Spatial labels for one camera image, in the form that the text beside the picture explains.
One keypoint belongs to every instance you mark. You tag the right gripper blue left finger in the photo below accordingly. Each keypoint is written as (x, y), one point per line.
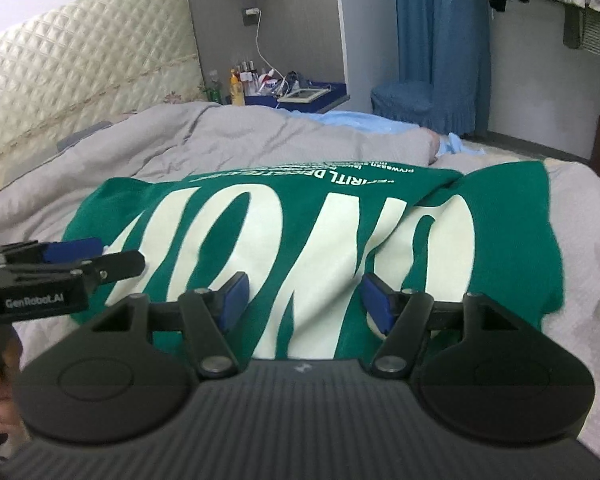
(207, 316)

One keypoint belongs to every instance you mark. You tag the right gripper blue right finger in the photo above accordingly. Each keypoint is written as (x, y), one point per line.
(402, 317)

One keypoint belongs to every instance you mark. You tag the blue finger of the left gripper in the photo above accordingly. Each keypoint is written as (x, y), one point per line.
(53, 252)
(111, 268)

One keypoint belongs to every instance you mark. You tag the green hoodie sweatshirt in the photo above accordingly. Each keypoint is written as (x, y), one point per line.
(305, 235)

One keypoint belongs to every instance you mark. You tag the person left hand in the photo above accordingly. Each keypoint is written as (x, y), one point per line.
(10, 419)

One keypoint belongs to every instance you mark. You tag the cream quilted headboard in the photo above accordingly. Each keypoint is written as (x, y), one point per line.
(89, 61)

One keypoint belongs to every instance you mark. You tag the green glass bottle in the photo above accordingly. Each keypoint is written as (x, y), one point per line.
(214, 90)

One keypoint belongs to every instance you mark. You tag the orange bottle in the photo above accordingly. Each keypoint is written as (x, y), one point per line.
(236, 91)

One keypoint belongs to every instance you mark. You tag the blue covered chair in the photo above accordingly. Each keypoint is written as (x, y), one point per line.
(457, 98)

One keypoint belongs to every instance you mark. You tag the blue tray on nightstand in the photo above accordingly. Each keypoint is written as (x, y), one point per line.
(317, 99)

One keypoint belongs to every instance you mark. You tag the grey wardrobe cabinet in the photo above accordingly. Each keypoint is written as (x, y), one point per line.
(349, 41)

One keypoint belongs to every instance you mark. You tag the blue curtain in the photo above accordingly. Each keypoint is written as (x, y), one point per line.
(416, 22)

